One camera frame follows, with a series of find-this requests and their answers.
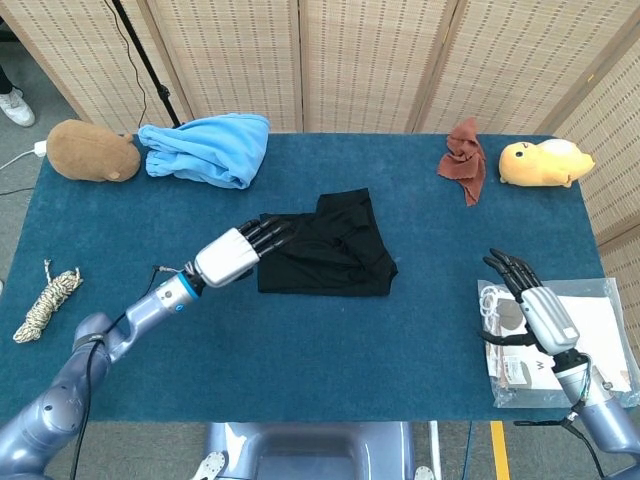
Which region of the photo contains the white shoe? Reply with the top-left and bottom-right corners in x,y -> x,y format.
0,88 -> 36,128

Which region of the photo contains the black tripod pole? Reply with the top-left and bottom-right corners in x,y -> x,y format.
110,0 -> 182,127

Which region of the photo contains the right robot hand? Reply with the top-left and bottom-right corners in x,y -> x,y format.
482,248 -> 581,357

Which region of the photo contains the thin black cable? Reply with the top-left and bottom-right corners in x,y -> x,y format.
102,0 -> 149,137

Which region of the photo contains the brown capybara plush toy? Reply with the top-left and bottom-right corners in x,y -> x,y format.
46,119 -> 142,183

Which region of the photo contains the black T-shirt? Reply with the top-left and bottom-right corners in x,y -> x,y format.
257,187 -> 400,297

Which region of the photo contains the braided rope bundle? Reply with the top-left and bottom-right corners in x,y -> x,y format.
13,258 -> 85,345

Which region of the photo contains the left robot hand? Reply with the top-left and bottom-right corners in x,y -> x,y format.
193,213 -> 295,289

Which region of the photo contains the rust brown cloth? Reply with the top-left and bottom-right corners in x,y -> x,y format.
438,117 -> 488,208

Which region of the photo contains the yellow plush toy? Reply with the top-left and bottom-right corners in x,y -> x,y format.
498,138 -> 596,189

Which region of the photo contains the light blue towel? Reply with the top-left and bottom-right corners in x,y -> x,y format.
137,113 -> 271,190

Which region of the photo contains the white power adapter with cable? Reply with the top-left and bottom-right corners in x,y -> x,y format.
0,141 -> 50,171

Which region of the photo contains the plastic bag with white items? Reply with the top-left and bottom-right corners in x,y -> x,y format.
477,277 -> 632,410

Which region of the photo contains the blue-grey robot torso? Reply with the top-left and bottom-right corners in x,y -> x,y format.
192,421 -> 441,480

